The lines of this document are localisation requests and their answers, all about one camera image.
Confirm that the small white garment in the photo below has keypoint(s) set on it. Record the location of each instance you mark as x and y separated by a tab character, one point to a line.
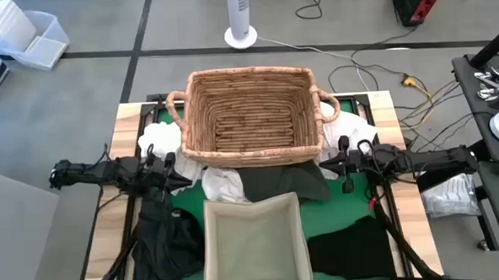
222	185

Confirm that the black metal table frame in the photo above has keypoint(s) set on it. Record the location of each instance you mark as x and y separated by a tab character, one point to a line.
368	109

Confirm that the woven wicker basket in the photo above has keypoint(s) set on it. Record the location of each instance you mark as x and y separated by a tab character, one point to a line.
252	114

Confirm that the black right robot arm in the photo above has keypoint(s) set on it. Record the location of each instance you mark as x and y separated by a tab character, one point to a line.
436	159

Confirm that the pile of metal cutlery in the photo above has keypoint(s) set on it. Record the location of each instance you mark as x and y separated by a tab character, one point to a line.
496	87

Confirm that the green table mat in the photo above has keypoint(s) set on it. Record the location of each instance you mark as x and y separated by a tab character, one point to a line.
337	212

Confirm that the beige fabric storage bin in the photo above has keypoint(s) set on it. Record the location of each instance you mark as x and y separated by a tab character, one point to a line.
254	245

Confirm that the large white garment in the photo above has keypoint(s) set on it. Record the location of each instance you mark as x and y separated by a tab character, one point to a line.
350	125

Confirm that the clear plastic storage bin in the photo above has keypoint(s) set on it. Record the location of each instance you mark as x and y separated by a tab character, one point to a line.
43	43

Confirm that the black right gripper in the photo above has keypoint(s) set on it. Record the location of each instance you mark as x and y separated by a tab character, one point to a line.
363	163

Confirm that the clear plastic bag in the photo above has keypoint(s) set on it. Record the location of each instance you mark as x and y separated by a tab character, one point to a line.
450	196

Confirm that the white tower fan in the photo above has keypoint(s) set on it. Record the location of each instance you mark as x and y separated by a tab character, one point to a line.
239	14

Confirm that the long black garment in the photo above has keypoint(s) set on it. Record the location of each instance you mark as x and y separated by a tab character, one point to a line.
165	245

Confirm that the dark green garment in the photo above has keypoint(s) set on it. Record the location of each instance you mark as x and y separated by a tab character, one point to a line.
285	180

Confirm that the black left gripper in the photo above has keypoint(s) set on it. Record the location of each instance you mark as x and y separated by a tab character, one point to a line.
155	175

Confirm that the black stand pole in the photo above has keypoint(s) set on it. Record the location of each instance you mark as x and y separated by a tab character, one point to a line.
494	45

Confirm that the folded black garment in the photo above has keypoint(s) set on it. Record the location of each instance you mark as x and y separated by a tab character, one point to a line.
351	249

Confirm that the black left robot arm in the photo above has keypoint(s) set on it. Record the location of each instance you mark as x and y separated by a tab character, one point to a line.
90	172

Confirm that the yellow power plug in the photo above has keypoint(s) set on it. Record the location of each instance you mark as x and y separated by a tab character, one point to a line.
409	81

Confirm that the white crumpled garment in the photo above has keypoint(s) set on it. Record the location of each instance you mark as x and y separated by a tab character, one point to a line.
163	137

